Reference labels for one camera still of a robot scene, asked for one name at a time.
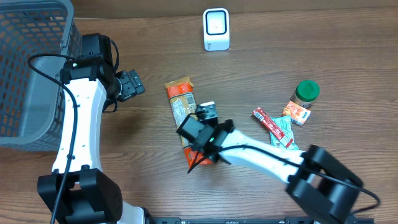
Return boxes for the orange noodle packet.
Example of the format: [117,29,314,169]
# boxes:
[165,77,203,166]

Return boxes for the teal snack packet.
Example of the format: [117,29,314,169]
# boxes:
[269,115,299,150]

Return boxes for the red white stick packet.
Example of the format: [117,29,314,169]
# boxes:
[252,108,293,147]

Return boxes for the small orange white box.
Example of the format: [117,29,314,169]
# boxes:
[282,101,311,126]

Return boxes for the green lid white jar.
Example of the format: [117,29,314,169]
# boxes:
[290,80,320,108]

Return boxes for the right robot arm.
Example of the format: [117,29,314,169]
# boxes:
[177,114,363,223]

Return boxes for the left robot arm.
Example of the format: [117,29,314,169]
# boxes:
[37,34,152,224]

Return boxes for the white barcode scanner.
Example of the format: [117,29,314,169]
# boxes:
[203,7,230,51]

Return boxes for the grey plastic mesh basket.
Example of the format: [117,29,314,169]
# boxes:
[1,0,81,151]

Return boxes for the right black cable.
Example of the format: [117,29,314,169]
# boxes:
[187,144,381,215]

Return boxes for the black cable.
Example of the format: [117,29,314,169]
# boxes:
[187,144,381,215]
[27,53,78,224]

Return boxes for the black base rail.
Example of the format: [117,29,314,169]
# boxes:
[149,217,376,224]

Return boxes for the left black cable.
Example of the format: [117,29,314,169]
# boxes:
[27,53,78,224]

